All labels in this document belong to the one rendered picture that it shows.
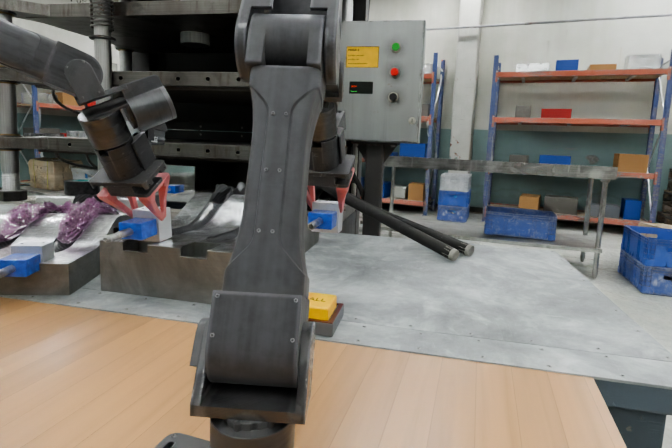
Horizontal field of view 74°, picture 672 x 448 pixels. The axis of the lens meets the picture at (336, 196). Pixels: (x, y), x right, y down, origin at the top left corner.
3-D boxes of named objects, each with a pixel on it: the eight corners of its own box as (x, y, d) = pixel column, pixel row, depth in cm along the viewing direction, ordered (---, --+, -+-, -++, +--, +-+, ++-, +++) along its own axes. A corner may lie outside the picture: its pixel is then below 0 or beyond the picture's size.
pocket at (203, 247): (208, 272, 72) (208, 250, 71) (179, 269, 73) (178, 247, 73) (221, 265, 76) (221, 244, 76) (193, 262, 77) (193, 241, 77)
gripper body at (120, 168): (116, 168, 75) (96, 129, 71) (169, 169, 73) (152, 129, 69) (92, 191, 70) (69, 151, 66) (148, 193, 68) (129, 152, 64)
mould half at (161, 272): (240, 308, 71) (241, 225, 70) (100, 290, 77) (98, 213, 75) (318, 241, 120) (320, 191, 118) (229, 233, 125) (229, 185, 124)
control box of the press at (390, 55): (399, 446, 158) (425, 15, 140) (316, 431, 165) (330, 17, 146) (403, 410, 180) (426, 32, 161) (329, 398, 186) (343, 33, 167)
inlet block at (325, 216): (325, 244, 70) (327, 210, 70) (295, 241, 71) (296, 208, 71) (342, 230, 83) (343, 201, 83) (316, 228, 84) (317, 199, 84)
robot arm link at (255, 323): (224, 377, 37) (266, 40, 46) (304, 383, 36) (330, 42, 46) (199, 387, 31) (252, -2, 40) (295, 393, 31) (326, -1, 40)
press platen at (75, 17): (323, 45, 135) (325, -21, 133) (-22, 47, 162) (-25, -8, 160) (364, 81, 215) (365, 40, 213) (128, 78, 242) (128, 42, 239)
